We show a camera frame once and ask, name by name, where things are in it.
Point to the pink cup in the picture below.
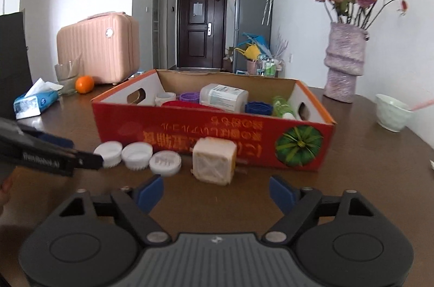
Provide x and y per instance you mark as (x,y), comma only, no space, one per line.
(252,67)

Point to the orange mandarin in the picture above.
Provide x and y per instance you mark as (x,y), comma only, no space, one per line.
(84,84)

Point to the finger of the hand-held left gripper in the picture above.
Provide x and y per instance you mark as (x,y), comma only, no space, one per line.
(88,161)
(56,140)

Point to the blue tissue pack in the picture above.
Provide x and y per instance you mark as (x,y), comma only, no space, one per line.
(34,100)

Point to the blue ridged cap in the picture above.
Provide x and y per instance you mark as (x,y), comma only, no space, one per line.
(258,108)

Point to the pink textured vase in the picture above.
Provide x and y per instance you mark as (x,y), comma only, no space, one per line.
(344,66)

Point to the dried lavender bunch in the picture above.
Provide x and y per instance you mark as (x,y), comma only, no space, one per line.
(279,46)

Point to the black paper bag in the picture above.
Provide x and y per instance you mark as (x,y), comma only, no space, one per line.
(13,70)

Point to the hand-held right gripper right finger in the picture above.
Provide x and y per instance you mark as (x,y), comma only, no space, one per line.
(281,193)

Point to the white bottle cap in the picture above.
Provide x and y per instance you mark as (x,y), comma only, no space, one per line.
(165,163)
(108,153)
(136,154)

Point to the red cardboard box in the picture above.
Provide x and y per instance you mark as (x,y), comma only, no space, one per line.
(210,137)

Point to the pink ribbed suitcase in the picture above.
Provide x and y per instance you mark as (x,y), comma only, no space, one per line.
(98,49)

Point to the pink spoon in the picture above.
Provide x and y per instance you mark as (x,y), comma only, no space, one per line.
(423,105)

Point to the green spray bottle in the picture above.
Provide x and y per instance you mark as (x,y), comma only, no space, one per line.
(283,107)

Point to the red round lid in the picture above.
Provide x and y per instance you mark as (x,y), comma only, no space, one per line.
(186,104)

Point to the blue plastic item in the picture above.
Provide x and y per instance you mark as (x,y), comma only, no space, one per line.
(254,39)

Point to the clear folded umbrella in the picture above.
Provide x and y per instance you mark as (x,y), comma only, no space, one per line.
(268,2)

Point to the purple ridged cap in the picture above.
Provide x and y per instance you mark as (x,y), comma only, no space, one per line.
(190,97)

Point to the clear bottle white label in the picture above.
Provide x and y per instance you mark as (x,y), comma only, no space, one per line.
(222,98)

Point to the grey refrigerator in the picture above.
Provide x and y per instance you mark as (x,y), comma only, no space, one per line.
(252,15)

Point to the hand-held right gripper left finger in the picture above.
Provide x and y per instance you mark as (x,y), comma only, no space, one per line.
(151,193)

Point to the rack of small bottles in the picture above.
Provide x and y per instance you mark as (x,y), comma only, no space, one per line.
(269,67)

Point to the dark brown entrance door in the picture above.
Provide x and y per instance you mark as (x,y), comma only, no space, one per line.
(201,26)

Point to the cream square plastic cap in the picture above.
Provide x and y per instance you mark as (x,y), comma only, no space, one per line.
(213,161)

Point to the pale green bowl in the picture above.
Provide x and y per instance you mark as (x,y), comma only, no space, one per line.
(391,112)

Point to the interior doorway frame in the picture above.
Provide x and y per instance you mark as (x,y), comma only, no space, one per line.
(161,22)

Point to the clear glass cup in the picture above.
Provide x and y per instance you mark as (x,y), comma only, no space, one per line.
(66,76)

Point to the yellow watering can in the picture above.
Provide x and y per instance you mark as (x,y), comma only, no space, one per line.
(251,52)

